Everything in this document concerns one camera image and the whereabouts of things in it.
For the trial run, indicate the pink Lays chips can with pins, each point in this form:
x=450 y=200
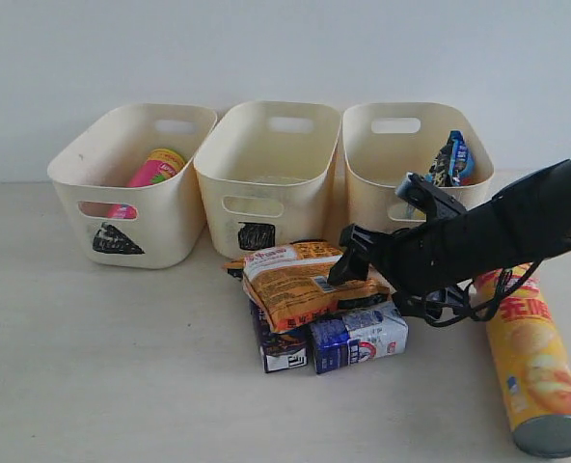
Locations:
x=161 y=164

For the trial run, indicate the cream bin with triangle mark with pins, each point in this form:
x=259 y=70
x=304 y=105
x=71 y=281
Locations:
x=154 y=226

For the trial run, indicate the cream bin with circle mark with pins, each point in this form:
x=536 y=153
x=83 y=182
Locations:
x=384 y=141

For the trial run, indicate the orange instant noodle packet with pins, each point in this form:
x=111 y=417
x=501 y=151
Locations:
x=289 y=283

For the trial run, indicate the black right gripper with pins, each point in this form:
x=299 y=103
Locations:
x=415 y=263

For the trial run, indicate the purple juice carton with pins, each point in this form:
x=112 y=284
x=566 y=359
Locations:
x=278 y=351

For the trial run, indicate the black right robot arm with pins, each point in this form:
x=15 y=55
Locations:
x=528 y=221

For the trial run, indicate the blue instant noodle packet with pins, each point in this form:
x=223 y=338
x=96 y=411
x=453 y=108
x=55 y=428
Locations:
x=454 y=164

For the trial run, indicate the cream bin with square mark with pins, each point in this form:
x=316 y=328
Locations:
x=266 y=174

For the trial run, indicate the yellow Lays chips can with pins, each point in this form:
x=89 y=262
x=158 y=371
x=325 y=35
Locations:
x=532 y=366

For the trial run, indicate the blue white milk carton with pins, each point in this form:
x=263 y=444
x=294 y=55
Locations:
x=357 y=336

